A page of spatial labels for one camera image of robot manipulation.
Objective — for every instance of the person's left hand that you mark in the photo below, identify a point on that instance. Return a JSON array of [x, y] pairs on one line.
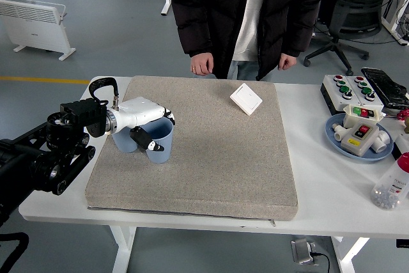
[[287, 62]]

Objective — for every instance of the person's right hand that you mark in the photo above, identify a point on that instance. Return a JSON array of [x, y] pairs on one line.
[[201, 64]]

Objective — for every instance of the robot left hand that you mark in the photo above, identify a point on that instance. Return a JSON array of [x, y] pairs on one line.
[[140, 113]]

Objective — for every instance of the blue ribbed plastic cup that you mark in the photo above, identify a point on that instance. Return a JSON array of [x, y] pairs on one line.
[[161, 156], [124, 143]]

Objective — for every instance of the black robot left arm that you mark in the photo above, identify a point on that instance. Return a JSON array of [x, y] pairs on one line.
[[38, 158]]

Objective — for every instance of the white push-button control box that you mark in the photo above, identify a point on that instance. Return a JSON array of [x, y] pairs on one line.
[[332, 94]]

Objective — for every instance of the grey-brown cushion mat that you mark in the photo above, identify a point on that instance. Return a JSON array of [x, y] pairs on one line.
[[207, 158]]

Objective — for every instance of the black office chair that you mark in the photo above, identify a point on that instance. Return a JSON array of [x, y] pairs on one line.
[[358, 14]]

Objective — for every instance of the white pipe fitting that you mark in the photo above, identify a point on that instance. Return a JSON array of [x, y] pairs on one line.
[[381, 145], [339, 132]]

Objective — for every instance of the yellow floor tape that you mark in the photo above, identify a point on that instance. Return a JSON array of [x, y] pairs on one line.
[[38, 79]]

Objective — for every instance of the blue plate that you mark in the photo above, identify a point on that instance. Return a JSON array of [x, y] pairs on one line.
[[361, 157]]

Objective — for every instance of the red object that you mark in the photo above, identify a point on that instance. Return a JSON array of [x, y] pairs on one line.
[[405, 113]]

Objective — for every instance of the brown object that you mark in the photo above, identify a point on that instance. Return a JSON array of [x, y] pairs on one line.
[[407, 126]]

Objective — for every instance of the white table leg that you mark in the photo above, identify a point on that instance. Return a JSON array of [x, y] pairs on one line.
[[346, 260], [123, 250]]

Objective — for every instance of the white panel heater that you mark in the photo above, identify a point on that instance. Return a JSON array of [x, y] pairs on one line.
[[32, 27]]

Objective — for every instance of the clear red-capped bead bottle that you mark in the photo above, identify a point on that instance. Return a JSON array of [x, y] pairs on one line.
[[393, 186]]

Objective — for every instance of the grey box under table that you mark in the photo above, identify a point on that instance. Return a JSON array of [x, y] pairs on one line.
[[302, 250]]

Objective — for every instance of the black table control panel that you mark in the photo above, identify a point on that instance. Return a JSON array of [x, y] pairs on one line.
[[403, 243]]

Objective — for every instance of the white wall switch plate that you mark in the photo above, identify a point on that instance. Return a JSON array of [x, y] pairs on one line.
[[246, 98]]

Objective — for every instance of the white green-red button switch box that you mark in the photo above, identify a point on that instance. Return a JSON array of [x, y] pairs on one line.
[[351, 119]]

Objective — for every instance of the white red rocker switch box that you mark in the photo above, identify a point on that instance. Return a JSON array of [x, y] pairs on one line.
[[354, 148]]

